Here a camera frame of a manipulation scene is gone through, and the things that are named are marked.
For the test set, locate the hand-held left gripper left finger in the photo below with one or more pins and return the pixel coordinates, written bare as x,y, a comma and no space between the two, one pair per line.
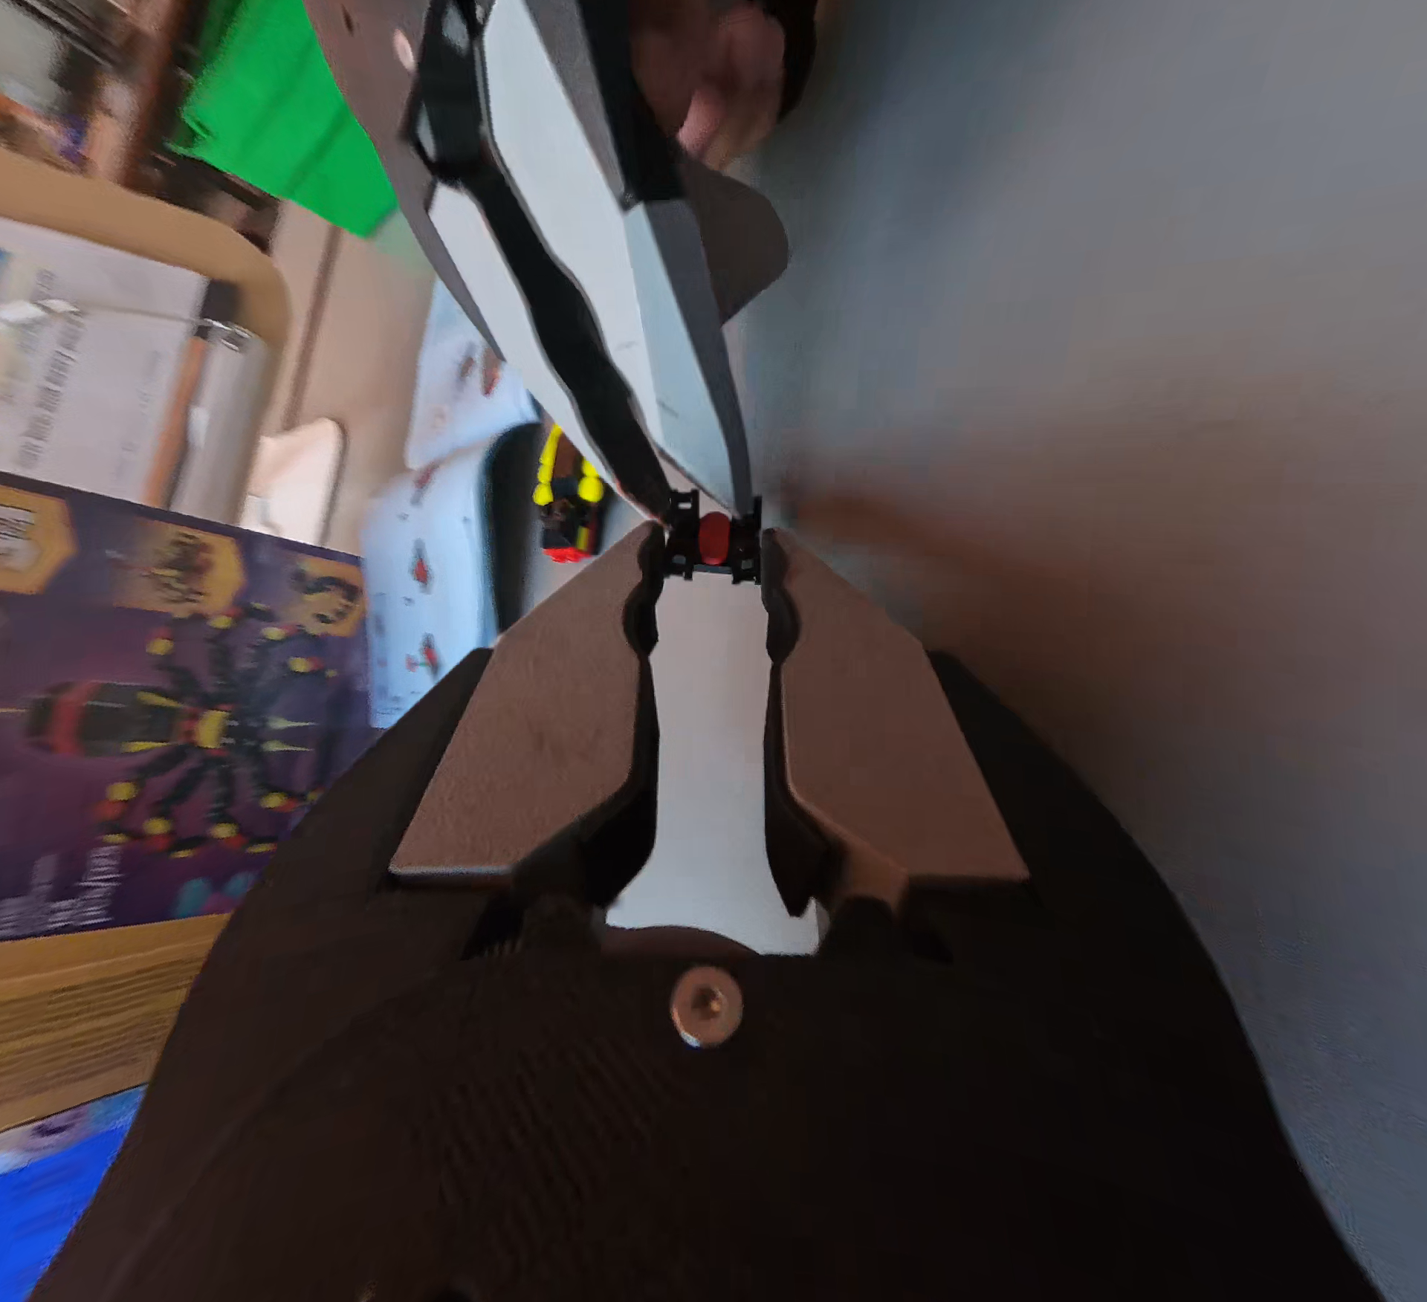
524,745

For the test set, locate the purple lego set box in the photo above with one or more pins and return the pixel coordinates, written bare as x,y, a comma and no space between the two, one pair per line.
167,712

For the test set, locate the black red lego assembly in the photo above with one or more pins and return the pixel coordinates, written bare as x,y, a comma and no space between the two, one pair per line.
714,535

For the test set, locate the yellow black lego model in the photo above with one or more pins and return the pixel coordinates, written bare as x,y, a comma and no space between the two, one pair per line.
549,483

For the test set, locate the blue plastic storage bin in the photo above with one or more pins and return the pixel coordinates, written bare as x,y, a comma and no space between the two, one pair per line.
46,1190

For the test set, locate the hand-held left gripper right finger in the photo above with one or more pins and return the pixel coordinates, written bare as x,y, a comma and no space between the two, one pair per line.
893,756

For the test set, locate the person's right hand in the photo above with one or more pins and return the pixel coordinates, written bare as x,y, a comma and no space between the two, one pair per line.
725,65

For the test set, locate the printed task instruction sheet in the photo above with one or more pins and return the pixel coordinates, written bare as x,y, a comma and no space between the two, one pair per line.
89,377

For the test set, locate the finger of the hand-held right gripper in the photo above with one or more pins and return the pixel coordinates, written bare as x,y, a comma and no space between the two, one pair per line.
558,198
464,249

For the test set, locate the open lego instruction booklet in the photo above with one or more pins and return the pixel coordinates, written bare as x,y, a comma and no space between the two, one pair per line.
435,589

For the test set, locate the green plastic storage bin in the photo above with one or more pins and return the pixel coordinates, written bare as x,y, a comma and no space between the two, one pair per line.
290,120

